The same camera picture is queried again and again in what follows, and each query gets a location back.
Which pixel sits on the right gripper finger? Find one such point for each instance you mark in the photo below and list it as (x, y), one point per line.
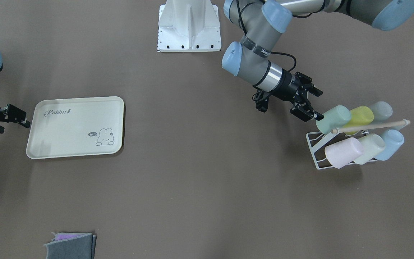
(12, 114)

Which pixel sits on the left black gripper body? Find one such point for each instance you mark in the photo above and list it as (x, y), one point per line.
(287, 85)

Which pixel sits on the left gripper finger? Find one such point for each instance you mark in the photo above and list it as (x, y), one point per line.
(310, 88)
(305, 113)

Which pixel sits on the green plastic cup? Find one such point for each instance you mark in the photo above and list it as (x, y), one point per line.
(336, 117)

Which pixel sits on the cream rabbit tray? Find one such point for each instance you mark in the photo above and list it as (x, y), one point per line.
(76, 127)

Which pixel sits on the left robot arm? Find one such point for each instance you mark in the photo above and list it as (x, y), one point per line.
(264, 21)

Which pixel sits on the pink plastic cup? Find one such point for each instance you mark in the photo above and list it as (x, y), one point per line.
(343, 152)

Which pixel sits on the yellow plastic cup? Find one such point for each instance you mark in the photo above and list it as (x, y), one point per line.
(360, 116)

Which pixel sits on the grey blue plastic cup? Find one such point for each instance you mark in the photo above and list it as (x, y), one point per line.
(381, 111)

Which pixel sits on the cream plastic cup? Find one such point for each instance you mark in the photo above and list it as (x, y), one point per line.
(372, 145)

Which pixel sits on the light blue plastic cup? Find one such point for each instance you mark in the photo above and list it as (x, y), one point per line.
(393, 141)

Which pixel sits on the grey folded cloth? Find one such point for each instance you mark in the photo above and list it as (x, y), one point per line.
(71, 246)

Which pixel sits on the white wire cup rack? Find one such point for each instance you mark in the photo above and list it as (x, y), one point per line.
(317, 142)

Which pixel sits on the wooden rack handle rod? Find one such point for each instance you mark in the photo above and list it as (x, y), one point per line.
(401, 124)

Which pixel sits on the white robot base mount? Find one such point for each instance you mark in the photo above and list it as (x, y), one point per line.
(188, 26)

